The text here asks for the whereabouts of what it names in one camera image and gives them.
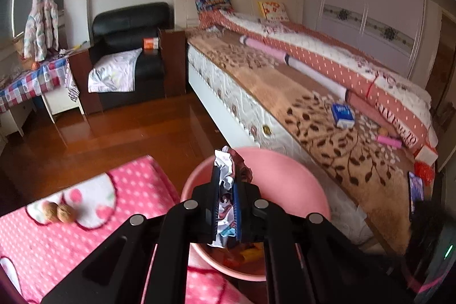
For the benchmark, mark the checkered cloth table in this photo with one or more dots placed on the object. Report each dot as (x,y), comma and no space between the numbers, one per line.
(32,83)

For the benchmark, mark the white desk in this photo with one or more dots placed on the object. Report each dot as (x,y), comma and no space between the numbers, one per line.
(60,101)

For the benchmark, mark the colourful printed pillow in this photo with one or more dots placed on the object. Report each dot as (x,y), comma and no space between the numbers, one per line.
(213,3)

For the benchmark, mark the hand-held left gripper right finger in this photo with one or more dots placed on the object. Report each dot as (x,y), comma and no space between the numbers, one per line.
(238,211)

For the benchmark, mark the red net bag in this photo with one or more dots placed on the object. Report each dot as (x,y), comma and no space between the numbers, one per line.
(423,171)

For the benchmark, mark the yellow plastic bag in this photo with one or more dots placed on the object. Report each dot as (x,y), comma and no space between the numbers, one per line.
(251,256)

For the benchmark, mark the floral white pillowcase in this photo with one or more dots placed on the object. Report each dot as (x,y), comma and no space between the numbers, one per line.
(114,70)

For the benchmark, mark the white bed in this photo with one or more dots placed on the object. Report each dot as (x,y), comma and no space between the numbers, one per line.
(228,83)

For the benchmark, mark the white box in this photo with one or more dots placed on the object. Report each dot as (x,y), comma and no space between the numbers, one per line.
(426,154)

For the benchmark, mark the black leather armchair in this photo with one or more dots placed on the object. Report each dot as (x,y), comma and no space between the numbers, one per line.
(128,21)

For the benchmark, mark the pink rolled mat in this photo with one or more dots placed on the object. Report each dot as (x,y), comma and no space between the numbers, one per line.
(265,48)

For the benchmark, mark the pink polka dot blanket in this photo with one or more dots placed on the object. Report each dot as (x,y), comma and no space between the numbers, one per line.
(135,190)

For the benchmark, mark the blue white tissue pack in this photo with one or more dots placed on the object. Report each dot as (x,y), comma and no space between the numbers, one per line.
(342,115)

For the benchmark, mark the hanging printed puffer jacket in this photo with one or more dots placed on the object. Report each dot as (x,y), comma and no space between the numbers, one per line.
(41,22)

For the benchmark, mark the black smartphone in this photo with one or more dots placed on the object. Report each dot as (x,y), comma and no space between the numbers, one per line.
(415,192)

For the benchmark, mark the pink plastic basin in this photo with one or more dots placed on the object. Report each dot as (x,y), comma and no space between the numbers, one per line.
(285,179)

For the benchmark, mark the pink polka dot quilt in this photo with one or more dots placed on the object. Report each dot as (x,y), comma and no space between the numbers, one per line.
(320,54)

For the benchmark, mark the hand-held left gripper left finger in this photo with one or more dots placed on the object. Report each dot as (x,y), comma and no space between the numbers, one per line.
(215,197)

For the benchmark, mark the yellow flower pillow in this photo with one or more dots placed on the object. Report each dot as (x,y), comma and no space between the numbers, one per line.
(272,10)

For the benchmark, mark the orange box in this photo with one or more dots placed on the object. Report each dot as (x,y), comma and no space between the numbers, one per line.
(151,44)

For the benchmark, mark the pink tube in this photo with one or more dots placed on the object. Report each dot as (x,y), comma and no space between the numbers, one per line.
(389,141)

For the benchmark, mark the bed with brown blanket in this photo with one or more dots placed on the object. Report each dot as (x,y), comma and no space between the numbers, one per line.
(295,94)

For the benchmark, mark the orange fruit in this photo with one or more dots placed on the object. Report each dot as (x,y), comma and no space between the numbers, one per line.
(35,65)

